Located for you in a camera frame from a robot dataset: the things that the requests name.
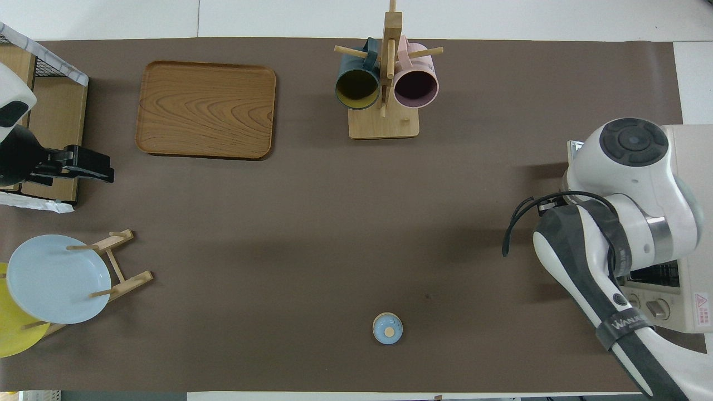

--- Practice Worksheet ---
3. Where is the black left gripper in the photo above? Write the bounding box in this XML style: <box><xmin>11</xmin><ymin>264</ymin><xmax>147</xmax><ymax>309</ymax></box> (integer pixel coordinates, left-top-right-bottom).
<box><xmin>0</xmin><ymin>125</ymin><xmax>115</xmax><ymax>188</ymax></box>

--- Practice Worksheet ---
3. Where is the glass oven door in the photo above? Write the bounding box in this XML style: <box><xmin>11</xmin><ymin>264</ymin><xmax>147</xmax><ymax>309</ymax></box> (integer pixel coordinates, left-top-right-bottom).
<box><xmin>564</xmin><ymin>139</ymin><xmax>585</xmax><ymax>190</ymax></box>

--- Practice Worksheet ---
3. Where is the cream toaster oven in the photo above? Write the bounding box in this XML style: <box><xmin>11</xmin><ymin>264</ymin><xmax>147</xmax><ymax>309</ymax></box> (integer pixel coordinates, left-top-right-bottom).
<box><xmin>564</xmin><ymin>124</ymin><xmax>713</xmax><ymax>335</ymax></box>

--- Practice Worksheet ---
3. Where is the light blue plate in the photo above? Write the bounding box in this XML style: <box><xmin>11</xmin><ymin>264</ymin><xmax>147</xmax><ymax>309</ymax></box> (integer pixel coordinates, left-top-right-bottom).
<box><xmin>7</xmin><ymin>234</ymin><xmax>112</xmax><ymax>325</ymax></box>

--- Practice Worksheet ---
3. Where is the wooden plate rack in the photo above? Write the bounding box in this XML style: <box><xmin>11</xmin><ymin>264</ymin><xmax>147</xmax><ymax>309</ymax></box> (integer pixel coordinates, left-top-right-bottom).
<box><xmin>22</xmin><ymin>229</ymin><xmax>154</xmax><ymax>338</ymax></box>

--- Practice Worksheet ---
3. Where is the wooden tray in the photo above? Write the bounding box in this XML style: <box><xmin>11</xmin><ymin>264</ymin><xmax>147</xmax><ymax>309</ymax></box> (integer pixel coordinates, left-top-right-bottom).
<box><xmin>135</xmin><ymin>61</ymin><xmax>277</xmax><ymax>161</ymax></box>

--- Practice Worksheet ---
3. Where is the yellow plate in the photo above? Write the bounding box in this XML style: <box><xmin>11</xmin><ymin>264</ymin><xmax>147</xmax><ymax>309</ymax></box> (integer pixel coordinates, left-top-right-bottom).
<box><xmin>0</xmin><ymin>262</ymin><xmax>51</xmax><ymax>358</ymax></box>

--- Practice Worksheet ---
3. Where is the brown table mat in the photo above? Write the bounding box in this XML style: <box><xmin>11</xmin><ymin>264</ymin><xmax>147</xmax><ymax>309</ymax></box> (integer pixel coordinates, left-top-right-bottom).
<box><xmin>0</xmin><ymin>38</ymin><xmax>707</xmax><ymax>393</ymax></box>

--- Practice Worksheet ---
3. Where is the dark blue mug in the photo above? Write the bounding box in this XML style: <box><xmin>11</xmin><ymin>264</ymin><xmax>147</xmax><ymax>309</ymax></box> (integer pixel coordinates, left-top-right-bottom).
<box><xmin>335</xmin><ymin>38</ymin><xmax>382</xmax><ymax>111</ymax></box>

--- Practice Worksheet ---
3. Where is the wooden mug rack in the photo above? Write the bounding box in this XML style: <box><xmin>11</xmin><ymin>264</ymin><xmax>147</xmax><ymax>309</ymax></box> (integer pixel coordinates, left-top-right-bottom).
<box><xmin>334</xmin><ymin>0</ymin><xmax>445</xmax><ymax>140</ymax></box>

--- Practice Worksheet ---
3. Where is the pink mug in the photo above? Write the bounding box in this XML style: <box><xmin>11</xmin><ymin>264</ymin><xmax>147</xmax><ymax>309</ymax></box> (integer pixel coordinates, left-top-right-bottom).
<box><xmin>393</xmin><ymin>35</ymin><xmax>440</xmax><ymax>109</ymax></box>

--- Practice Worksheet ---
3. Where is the small blue lidded jar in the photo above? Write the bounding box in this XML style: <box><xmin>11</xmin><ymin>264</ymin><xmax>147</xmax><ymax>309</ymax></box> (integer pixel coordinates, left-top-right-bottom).
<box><xmin>372</xmin><ymin>312</ymin><xmax>403</xmax><ymax>345</ymax></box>

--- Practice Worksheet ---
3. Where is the wire basket with wooden shelves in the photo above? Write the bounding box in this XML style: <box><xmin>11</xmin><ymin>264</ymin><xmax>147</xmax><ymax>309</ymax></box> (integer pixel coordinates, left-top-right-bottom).
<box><xmin>0</xmin><ymin>22</ymin><xmax>90</xmax><ymax>214</ymax></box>

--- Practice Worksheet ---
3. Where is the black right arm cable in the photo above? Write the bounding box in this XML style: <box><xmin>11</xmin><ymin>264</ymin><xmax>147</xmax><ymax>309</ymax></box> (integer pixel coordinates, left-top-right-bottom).
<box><xmin>501</xmin><ymin>190</ymin><xmax>619</xmax><ymax>258</ymax></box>

